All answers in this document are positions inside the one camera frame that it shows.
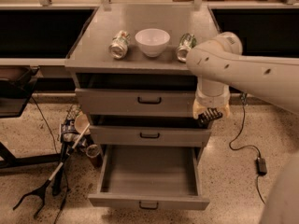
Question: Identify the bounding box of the black stand left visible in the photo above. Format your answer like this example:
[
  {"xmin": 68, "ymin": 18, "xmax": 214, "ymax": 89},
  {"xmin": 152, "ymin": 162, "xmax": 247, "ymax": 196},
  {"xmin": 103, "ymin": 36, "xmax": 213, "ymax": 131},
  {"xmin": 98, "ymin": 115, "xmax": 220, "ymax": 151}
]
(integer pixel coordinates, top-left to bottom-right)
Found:
[{"xmin": 0, "ymin": 66, "xmax": 60, "ymax": 169}]

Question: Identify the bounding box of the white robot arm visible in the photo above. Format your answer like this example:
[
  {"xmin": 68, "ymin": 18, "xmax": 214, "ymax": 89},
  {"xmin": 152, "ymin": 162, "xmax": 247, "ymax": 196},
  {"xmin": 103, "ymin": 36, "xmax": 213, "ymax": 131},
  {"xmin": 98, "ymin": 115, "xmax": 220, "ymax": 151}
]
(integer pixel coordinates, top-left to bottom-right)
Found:
[{"xmin": 187, "ymin": 32, "xmax": 299, "ymax": 224}]

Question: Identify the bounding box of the left green soda can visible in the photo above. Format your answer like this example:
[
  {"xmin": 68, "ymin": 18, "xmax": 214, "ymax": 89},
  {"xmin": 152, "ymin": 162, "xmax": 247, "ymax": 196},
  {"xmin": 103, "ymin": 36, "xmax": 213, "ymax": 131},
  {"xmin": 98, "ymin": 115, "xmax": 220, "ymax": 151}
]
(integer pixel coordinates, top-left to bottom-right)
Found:
[{"xmin": 108, "ymin": 30, "xmax": 130, "ymax": 60}]

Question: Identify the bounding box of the grey drawer cabinet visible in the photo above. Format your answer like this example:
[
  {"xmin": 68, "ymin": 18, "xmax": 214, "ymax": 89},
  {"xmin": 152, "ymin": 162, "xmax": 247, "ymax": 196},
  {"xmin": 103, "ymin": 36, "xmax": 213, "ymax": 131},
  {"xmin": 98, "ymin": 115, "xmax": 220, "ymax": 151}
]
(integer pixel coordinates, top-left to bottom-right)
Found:
[{"xmin": 64, "ymin": 3, "xmax": 235, "ymax": 151}]

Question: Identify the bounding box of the black reacher grabber tool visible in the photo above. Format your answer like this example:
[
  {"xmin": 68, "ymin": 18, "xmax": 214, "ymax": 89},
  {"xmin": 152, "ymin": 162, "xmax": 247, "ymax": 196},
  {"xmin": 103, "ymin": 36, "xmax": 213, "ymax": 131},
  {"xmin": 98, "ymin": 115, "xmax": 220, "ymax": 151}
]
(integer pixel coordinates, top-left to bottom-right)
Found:
[{"xmin": 12, "ymin": 123, "xmax": 92, "ymax": 220}]

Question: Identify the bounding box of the tan paper bowl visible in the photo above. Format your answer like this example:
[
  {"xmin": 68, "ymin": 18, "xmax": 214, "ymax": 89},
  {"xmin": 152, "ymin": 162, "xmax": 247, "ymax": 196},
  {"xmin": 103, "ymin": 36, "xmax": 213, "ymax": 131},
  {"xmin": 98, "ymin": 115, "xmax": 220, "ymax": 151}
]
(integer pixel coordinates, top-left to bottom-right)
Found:
[{"xmin": 75, "ymin": 114, "xmax": 89, "ymax": 133}]

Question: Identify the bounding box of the grey bottom drawer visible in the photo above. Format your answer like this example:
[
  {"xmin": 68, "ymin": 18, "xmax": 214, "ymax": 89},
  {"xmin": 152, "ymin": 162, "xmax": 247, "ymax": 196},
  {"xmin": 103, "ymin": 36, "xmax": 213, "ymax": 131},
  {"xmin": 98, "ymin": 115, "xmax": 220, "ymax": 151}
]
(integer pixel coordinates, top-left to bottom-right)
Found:
[{"xmin": 89, "ymin": 145, "xmax": 209, "ymax": 210}]

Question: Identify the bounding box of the right green soda can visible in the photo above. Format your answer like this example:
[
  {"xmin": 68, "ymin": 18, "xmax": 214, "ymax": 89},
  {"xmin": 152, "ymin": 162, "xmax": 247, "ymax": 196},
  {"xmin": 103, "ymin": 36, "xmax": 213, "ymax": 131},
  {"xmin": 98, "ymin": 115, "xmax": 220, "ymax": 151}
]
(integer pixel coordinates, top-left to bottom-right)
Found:
[{"xmin": 176, "ymin": 33, "xmax": 197, "ymax": 63}]

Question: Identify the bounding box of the green soda can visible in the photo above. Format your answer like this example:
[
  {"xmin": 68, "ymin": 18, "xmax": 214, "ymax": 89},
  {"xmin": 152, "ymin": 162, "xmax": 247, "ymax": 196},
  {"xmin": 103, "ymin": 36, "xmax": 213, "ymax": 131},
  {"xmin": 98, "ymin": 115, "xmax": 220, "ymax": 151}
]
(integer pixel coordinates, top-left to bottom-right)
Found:
[
  {"xmin": 108, "ymin": 30, "xmax": 130, "ymax": 60},
  {"xmin": 176, "ymin": 33, "xmax": 197, "ymax": 63}
]

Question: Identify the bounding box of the brown paper cup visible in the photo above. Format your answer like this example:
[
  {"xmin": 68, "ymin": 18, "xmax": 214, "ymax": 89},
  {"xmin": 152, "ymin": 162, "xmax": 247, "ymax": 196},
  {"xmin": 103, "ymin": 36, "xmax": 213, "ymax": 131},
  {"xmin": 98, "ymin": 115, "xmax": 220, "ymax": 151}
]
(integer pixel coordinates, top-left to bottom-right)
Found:
[{"xmin": 86, "ymin": 145, "xmax": 102, "ymax": 168}]

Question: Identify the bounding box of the black power adapter with cable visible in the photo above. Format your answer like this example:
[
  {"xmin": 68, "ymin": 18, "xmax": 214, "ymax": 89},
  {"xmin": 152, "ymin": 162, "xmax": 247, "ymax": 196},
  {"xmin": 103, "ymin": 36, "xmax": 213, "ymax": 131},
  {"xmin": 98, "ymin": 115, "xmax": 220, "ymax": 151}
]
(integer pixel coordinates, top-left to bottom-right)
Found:
[{"xmin": 229, "ymin": 92, "xmax": 267, "ymax": 203}]

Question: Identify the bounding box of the grey top drawer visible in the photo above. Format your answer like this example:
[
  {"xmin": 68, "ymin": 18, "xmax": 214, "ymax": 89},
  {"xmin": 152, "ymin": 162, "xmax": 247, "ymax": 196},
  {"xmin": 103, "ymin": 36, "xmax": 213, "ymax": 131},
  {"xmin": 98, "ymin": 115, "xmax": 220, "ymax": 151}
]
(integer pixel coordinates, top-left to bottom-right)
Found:
[{"xmin": 76, "ymin": 89, "xmax": 194, "ymax": 118}]

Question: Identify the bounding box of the white bowl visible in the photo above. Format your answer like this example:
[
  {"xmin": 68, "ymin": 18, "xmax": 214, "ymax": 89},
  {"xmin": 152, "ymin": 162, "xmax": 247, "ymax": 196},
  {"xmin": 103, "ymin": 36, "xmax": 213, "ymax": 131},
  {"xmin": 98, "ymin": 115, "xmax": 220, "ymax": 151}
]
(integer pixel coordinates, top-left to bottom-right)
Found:
[{"xmin": 135, "ymin": 28, "xmax": 170, "ymax": 57}]

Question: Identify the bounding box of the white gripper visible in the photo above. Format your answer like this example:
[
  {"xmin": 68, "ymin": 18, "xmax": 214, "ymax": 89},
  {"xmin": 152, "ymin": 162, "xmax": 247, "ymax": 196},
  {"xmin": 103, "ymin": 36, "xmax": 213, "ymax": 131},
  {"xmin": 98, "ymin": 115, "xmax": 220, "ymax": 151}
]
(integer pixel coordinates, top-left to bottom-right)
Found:
[{"xmin": 192, "ymin": 86, "xmax": 230, "ymax": 119}]

